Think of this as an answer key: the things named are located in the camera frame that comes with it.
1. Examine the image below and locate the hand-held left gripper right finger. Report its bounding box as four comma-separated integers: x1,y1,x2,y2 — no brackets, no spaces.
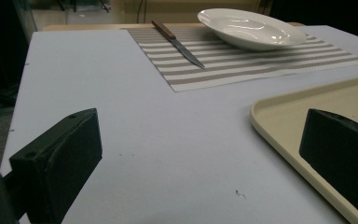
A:
298,107,358,224

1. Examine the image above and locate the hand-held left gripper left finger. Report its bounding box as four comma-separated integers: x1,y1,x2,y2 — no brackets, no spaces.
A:
8,107,103,224

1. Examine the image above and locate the beige tray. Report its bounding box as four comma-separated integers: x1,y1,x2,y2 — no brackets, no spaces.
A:
250,73,358,224

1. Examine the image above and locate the striped placemat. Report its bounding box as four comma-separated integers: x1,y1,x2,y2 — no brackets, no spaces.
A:
126,25,358,93

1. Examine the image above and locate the white plate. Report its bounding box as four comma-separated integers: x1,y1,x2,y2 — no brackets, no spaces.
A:
197,7,308,52

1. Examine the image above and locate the wooden-handled knife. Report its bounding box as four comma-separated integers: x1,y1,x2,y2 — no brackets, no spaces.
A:
150,19,206,70

